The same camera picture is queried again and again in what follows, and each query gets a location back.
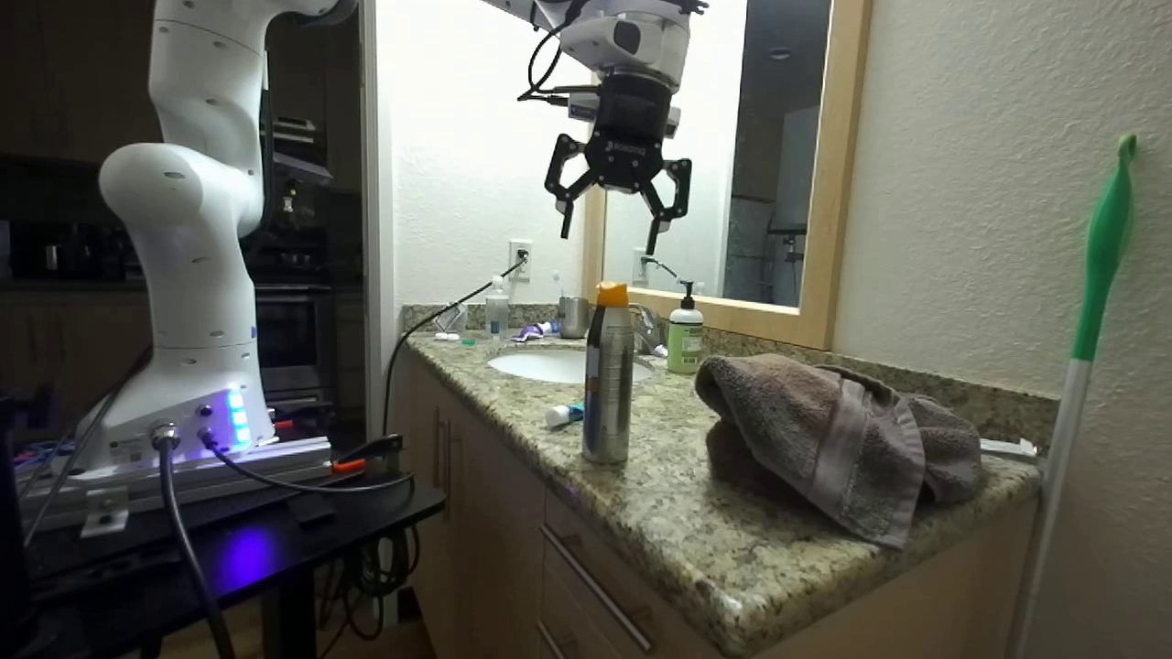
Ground clear contact solution bottle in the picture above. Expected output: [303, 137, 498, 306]
[480, 273, 511, 340]

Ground black robot table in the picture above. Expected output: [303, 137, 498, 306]
[0, 472, 449, 659]

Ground metal toothbrush cup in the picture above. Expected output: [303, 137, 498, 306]
[556, 290, 592, 340]

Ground white wall outlet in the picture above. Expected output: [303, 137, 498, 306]
[505, 234, 537, 284]

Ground white oval sink basin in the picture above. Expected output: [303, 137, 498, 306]
[487, 345, 662, 393]

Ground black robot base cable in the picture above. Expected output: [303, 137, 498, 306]
[198, 424, 417, 497]

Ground brown folded towel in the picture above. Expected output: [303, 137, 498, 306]
[693, 350, 988, 550]

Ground green soap pump bottle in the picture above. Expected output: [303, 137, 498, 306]
[662, 278, 709, 377]

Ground metal drawer handle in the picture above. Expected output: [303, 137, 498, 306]
[537, 522, 656, 655]

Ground small white plastic item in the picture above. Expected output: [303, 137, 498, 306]
[976, 435, 1043, 466]

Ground wooden vanity cabinet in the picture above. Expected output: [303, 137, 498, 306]
[389, 345, 1040, 659]

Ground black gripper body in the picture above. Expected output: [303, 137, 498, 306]
[587, 72, 676, 192]

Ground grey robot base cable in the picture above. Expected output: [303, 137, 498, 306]
[147, 417, 242, 659]

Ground black power cable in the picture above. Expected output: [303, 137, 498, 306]
[377, 252, 529, 450]

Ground dark background cabinet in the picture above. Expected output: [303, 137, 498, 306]
[0, 105, 371, 430]

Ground wood framed wall mirror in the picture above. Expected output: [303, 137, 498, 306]
[582, 0, 874, 350]

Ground green white toothpaste tube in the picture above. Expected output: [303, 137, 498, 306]
[541, 397, 588, 430]

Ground chrome faucet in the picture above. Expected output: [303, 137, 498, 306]
[633, 305, 668, 357]

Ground orange black clamp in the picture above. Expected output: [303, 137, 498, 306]
[325, 430, 411, 488]

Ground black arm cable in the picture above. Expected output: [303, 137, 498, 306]
[519, 0, 606, 105]

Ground spray can with orange cap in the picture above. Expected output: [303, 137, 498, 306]
[582, 278, 640, 468]

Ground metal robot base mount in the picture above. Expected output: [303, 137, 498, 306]
[15, 430, 340, 540]

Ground green handled mop stick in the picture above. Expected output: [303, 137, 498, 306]
[1009, 130, 1147, 659]

